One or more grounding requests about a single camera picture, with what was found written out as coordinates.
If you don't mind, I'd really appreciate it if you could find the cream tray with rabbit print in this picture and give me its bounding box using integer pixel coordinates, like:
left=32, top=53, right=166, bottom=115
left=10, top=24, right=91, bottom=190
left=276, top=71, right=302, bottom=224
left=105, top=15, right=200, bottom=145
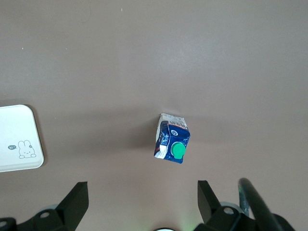
left=0, top=104, right=45, bottom=173

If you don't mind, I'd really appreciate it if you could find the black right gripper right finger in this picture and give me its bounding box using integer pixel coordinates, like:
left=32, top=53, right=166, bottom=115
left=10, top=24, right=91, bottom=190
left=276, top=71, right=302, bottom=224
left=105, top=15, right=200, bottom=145
left=194, top=180, right=256, bottom=231

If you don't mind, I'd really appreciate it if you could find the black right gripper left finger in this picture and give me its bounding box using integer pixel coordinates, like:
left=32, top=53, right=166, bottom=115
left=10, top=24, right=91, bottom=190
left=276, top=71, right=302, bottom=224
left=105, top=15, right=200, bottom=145
left=18, top=181, right=90, bottom=231

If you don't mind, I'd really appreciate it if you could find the brown table cover mat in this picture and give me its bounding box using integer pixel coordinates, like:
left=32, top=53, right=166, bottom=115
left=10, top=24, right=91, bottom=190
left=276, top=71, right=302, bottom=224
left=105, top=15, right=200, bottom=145
left=0, top=0, right=308, bottom=231

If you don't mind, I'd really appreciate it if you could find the blue milk carton green cap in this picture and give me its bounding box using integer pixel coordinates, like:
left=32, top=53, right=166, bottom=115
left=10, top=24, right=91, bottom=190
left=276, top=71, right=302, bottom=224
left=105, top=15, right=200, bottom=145
left=154, top=112, right=191, bottom=165

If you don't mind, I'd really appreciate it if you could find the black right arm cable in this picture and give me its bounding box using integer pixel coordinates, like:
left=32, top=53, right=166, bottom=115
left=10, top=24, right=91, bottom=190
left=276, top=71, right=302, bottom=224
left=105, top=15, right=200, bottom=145
left=238, top=178, right=289, bottom=231

